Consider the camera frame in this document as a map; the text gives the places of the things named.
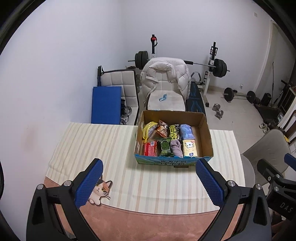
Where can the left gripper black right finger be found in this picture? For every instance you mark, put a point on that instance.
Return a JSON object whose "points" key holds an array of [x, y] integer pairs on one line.
{"points": [[254, 220]]}

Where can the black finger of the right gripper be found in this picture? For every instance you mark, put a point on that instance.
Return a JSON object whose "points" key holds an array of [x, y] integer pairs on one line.
{"points": [[267, 173], [290, 161]]}

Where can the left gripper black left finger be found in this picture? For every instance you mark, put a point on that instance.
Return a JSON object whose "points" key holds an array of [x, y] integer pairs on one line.
{"points": [[43, 220]]}

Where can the red snack packet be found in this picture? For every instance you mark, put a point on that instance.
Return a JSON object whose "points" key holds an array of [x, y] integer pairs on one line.
{"points": [[151, 149]]}

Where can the grey chair right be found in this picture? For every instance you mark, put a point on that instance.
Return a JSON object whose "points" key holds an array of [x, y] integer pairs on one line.
{"points": [[272, 147]]}

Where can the cat sticker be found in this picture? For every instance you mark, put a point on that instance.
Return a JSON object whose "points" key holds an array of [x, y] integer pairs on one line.
{"points": [[101, 189]]}

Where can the small chrome dumbbell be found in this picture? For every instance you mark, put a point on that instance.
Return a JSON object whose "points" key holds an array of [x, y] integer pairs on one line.
{"points": [[219, 114]]}

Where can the yellow cartoon tissue pack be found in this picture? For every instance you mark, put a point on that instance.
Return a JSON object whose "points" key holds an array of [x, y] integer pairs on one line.
{"points": [[189, 148]]}

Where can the floor barbell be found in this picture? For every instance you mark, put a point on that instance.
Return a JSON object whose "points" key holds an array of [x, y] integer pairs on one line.
{"points": [[229, 94]]}

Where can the striped table cloth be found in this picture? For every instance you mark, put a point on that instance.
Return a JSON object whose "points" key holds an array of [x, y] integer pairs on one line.
{"points": [[114, 145]]}

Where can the blue tissue pack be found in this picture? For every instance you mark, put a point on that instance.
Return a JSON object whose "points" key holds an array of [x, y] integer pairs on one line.
{"points": [[186, 132]]}

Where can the blue printed cardboard box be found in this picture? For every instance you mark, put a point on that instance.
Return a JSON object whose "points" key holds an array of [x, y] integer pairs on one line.
{"points": [[200, 129]]}

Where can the blue weight bench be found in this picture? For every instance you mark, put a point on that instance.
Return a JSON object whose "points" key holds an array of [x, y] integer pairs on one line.
{"points": [[195, 102]]}

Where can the black shoe shine wipes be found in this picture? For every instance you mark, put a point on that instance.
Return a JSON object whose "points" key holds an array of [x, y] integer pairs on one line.
{"points": [[174, 132]]}

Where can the white squat rack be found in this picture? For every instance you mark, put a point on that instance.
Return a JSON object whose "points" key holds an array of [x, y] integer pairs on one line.
{"points": [[203, 83]]}

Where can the green wipes packet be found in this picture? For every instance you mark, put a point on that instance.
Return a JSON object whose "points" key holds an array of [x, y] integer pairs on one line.
{"points": [[165, 147]]}

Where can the barbell on rack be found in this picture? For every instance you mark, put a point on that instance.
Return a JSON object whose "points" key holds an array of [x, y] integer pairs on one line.
{"points": [[174, 66]]}

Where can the orange snack packet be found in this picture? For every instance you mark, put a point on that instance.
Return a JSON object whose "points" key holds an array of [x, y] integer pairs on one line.
{"points": [[162, 129]]}

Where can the white seat chair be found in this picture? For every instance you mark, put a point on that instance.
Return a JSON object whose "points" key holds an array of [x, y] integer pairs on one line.
{"points": [[174, 101]]}

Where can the blue foam board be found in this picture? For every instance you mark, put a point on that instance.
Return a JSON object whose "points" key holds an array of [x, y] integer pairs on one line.
{"points": [[106, 105]]}

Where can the chrome weight plates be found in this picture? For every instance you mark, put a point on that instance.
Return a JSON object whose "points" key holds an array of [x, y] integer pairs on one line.
{"points": [[125, 112]]}

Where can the blue card on seat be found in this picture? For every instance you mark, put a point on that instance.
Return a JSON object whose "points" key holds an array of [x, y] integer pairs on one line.
{"points": [[163, 98]]}

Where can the white puffer jacket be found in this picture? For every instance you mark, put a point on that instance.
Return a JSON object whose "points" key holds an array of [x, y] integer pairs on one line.
{"points": [[149, 83]]}

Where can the white quilted chair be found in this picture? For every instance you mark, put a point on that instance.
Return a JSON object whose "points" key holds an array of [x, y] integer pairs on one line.
{"points": [[126, 79]]}

